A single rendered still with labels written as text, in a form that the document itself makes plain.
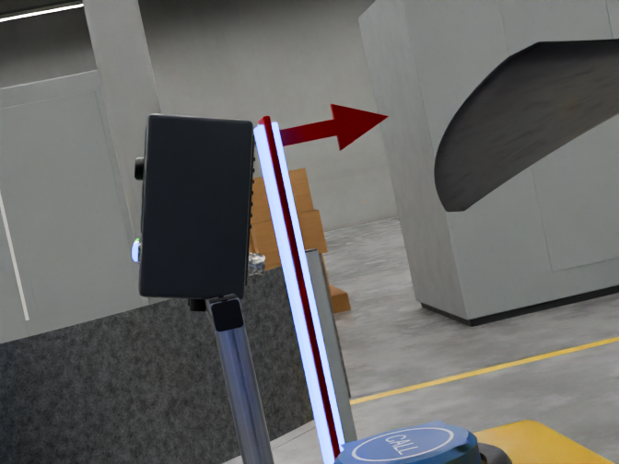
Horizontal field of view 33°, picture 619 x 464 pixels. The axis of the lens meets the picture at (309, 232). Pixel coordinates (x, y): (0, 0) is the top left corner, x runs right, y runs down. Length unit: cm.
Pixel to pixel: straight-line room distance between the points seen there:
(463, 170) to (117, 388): 181
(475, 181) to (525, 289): 628
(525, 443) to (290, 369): 236
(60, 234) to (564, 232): 317
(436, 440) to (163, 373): 213
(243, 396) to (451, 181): 51
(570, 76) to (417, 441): 27
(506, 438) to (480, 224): 650
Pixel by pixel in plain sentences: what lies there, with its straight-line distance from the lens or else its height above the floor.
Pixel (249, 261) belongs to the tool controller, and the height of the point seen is 108.
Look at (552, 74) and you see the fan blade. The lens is 50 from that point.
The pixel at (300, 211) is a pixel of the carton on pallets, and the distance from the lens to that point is 869.
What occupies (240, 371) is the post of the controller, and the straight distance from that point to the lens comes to 107.
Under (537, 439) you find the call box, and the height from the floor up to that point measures 107.
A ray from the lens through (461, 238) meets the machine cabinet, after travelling 678.
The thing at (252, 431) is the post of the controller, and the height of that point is 92.
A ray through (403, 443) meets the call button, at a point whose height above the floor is 108.
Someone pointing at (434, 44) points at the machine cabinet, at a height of 180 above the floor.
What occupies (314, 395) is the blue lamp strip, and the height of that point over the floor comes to 105.
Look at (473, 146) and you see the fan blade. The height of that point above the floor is 116.
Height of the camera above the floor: 116
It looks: 3 degrees down
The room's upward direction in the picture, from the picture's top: 12 degrees counter-clockwise
